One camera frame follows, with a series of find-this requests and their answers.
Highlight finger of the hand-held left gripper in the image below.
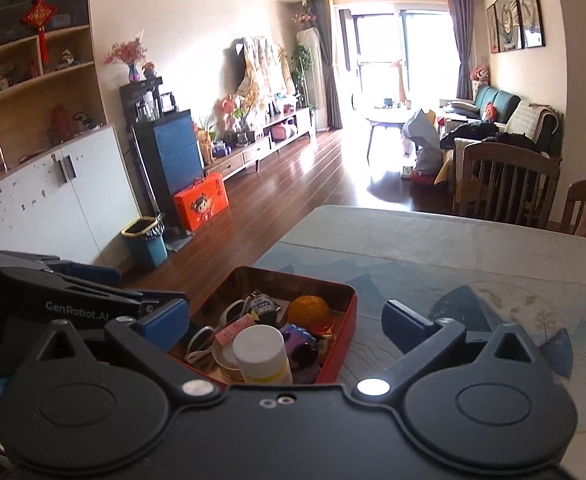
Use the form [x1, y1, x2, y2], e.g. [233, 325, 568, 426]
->
[0, 251, 122, 288]
[0, 266, 190, 318]

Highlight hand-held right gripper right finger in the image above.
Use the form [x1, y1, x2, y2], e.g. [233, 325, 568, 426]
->
[355, 300, 554, 401]

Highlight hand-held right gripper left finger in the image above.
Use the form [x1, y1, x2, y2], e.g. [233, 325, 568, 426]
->
[20, 297, 221, 401]

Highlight white sunglasses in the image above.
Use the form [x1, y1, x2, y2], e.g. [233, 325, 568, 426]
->
[185, 297, 246, 363]

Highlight pink tube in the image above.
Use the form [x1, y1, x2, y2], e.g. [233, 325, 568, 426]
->
[214, 314, 256, 346]

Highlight clear tape roll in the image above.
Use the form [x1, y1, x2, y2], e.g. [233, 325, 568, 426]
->
[211, 340, 254, 383]

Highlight small red packet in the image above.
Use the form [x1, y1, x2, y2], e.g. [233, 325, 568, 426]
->
[315, 317, 346, 343]

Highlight orange fruit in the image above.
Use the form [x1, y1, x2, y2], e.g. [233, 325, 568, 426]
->
[287, 296, 330, 333]

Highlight yellow bottle with white cap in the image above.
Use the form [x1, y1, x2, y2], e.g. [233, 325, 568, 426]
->
[232, 325, 294, 386]

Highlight purple toy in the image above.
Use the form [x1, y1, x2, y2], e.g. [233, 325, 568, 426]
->
[279, 324, 321, 371]

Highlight red metal tin box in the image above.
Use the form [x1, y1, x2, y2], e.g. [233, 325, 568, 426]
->
[167, 266, 359, 386]

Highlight mountain print table mat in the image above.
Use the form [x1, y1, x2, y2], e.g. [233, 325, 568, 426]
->
[253, 240, 586, 431]

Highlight teal trash bin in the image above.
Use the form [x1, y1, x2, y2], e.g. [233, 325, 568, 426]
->
[122, 216, 169, 270]

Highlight white sideboard cabinet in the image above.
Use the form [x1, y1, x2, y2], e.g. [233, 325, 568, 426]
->
[0, 124, 141, 266]

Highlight orange gift box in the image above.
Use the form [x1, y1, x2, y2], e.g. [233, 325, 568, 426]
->
[173, 172, 230, 232]

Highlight black cabinet with blue panel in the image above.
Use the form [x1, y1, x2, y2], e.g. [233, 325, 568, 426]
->
[120, 77, 206, 231]

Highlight grey plastic bag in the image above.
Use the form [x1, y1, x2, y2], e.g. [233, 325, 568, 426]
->
[401, 108, 444, 173]

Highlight wooden television console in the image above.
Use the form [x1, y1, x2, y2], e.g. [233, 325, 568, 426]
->
[205, 105, 317, 181]

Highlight wide wooden dining chair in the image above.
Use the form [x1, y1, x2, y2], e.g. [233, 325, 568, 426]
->
[453, 142, 561, 228]

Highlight black jacket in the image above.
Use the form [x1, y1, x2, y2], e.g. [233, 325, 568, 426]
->
[440, 122, 498, 148]

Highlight round coffee table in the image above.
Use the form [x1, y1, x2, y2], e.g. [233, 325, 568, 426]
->
[360, 105, 424, 161]

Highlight narrow wooden dining chair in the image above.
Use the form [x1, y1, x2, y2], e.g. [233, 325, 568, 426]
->
[560, 180, 586, 236]

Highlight orange artificial flowers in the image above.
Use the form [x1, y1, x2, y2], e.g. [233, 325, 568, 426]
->
[215, 94, 246, 133]

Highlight pink flowers in vase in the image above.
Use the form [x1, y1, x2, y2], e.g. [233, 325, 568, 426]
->
[104, 37, 148, 83]

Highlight cream knitted blanket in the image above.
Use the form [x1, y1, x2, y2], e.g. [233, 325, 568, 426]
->
[508, 100, 556, 133]

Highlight giraffe toy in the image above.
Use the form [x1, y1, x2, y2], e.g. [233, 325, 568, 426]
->
[390, 59, 409, 106]

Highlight teal sofa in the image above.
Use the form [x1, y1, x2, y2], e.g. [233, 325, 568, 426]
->
[440, 85, 564, 161]

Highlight white standing air conditioner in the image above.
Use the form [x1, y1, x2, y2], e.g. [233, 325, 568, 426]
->
[296, 29, 331, 131]

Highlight red knot ornament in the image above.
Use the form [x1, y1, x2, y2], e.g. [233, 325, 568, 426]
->
[22, 0, 58, 63]

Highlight patterned hanging cloth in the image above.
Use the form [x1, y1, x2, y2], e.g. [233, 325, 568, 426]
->
[235, 36, 296, 106]

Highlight grey curtain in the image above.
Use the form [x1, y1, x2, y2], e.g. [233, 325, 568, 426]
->
[446, 0, 475, 101]
[315, 0, 344, 131]

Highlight tall green plant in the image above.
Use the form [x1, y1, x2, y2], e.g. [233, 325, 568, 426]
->
[290, 45, 314, 106]

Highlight wooden wall shelf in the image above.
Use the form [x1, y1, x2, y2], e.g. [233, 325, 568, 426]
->
[0, 0, 109, 181]

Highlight framed wall picture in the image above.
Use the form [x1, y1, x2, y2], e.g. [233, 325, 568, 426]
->
[515, 0, 546, 50]
[487, 4, 500, 54]
[495, 0, 522, 52]

